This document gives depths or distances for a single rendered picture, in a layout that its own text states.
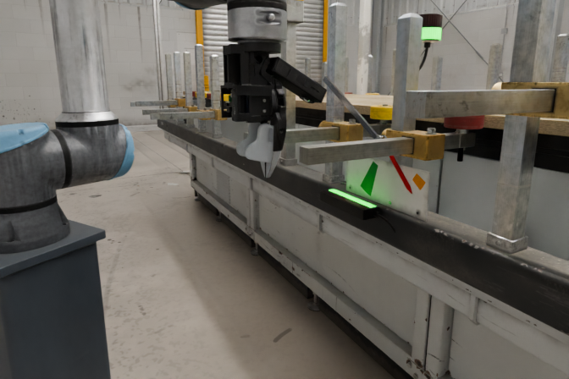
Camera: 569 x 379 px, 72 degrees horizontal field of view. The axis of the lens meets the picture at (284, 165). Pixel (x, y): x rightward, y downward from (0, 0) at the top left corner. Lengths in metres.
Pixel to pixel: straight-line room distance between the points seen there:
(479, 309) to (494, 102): 0.43
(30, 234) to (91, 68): 0.42
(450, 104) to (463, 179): 0.57
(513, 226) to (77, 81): 0.98
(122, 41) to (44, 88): 1.63
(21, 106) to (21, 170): 7.31
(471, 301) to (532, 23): 0.49
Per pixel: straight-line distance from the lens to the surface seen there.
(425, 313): 1.24
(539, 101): 0.64
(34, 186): 1.05
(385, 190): 0.90
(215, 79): 1.95
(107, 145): 1.10
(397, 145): 0.79
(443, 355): 1.27
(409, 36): 0.85
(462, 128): 0.91
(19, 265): 1.02
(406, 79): 0.85
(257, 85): 0.59
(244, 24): 0.59
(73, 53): 1.10
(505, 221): 0.73
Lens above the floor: 0.97
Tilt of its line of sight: 12 degrees down
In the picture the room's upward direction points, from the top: straight up
